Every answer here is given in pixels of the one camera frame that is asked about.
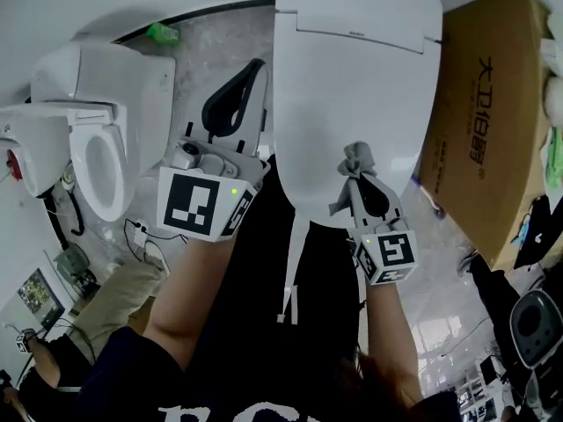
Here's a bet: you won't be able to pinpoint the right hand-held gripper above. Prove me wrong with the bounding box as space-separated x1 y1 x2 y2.
344 172 420 287

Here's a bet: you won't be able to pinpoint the green mesh basket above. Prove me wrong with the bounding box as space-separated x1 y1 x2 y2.
52 243 91 280

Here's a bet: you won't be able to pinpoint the white fluffy ball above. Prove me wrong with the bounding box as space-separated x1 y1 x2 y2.
545 76 563 120

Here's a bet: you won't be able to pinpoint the white fluffy cloth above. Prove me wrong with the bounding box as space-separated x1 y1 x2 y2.
539 37 563 68

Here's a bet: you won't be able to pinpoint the black power cable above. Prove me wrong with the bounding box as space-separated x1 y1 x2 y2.
122 217 190 263

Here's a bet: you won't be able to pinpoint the person's right forearm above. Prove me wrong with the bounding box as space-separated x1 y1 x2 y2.
364 279 426 406

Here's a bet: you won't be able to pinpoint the black cloth bag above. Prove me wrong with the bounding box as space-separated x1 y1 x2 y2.
512 195 563 270

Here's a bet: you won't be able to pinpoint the white power strip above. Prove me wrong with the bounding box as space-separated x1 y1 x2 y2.
131 220 150 248

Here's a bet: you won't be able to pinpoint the person's navy printed shirt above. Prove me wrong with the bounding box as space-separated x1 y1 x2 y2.
74 325 463 422

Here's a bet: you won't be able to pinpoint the large cardboard box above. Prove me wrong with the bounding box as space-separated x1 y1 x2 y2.
415 0 553 272

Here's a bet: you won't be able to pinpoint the white rounded toilet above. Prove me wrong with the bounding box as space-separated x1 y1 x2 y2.
0 103 74 200

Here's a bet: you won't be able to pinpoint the grey oval device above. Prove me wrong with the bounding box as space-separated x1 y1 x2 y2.
508 288 563 371

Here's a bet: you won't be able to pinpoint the black mesh basket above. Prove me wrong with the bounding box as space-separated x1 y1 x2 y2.
72 268 102 296

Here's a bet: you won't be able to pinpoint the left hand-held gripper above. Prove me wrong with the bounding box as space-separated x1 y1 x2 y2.
156 58 272 244

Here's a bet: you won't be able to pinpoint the red valve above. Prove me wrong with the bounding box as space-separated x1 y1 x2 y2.
6 147 24 180

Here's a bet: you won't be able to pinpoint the white toilet lid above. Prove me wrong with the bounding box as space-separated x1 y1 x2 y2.
272 10 442 230

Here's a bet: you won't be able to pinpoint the black floor stand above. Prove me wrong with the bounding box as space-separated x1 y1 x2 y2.
46 186 85 250

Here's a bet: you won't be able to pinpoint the tablet with lit screen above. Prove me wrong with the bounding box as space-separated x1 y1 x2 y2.
16 268 66 331

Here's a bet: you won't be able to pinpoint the grey wiping cloth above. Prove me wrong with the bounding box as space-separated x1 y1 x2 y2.
328 141 378 217

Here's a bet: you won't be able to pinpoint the person's black trousers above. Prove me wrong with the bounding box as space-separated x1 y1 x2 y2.
184 154 369 412

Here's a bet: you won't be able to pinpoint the green plastic bottle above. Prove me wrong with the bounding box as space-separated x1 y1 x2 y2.
146 22 181 46

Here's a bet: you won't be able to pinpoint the person's left forearm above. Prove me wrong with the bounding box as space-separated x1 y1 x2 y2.
143 230 238 371

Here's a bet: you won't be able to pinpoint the white open toilet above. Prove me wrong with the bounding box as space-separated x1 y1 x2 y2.
29 41 177 223

